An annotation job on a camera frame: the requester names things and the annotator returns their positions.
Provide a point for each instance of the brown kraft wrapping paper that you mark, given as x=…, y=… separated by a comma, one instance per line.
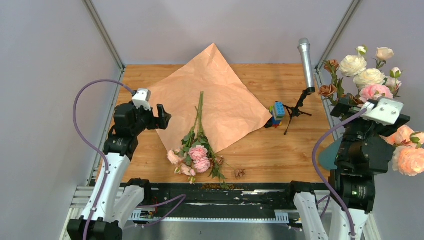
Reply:
x=230, y=110

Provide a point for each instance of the teal ceramic vase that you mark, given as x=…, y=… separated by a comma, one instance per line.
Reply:
x=328, y=156

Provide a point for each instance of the white roses stem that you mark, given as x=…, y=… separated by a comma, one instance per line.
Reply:
x=355, y=66

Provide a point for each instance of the dried brown rose head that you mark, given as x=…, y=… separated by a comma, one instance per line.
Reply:
x=239, y=173

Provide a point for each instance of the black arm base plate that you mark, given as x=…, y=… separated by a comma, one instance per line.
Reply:
x=206, y=201

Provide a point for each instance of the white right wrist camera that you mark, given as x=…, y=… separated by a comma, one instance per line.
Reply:
x=385, y=111

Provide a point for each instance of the silver microphone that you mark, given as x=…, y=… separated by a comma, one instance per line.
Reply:
x=304, y=50

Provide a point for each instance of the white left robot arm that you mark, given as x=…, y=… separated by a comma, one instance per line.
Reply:
x=105, y=215

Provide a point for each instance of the pink roses stem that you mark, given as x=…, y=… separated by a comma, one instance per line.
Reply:
x=205, y=158

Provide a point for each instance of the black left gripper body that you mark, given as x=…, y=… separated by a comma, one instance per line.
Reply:
x=144, y=120

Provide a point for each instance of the blue toy brick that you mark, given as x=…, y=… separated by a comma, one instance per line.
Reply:
x=278, y=111

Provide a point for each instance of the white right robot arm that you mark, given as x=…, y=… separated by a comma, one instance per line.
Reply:
x=363, y=154

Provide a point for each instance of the peach roses stem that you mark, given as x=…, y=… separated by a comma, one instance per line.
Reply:
x=180, y=157

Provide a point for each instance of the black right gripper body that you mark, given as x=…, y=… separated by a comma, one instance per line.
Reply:
x=362, y=126

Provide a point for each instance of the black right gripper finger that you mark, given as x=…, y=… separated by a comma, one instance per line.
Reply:
x=402, y=120
x=342, y=110

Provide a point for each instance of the peach roses in vase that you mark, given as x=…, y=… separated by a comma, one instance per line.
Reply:
x=408, y=155

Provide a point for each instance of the multicolour toy brick stack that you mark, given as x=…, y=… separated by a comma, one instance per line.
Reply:
x=272, y=122

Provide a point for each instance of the single rose stem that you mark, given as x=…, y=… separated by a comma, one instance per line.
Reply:
x=382, y=55

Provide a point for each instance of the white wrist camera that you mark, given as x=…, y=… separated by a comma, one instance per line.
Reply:
x=141, y=99
x=385, y=111

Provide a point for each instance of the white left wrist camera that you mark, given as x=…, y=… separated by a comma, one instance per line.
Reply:
x=141, y=99

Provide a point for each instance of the dried brown roses stem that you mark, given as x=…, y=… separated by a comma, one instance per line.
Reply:
x=335, y=91

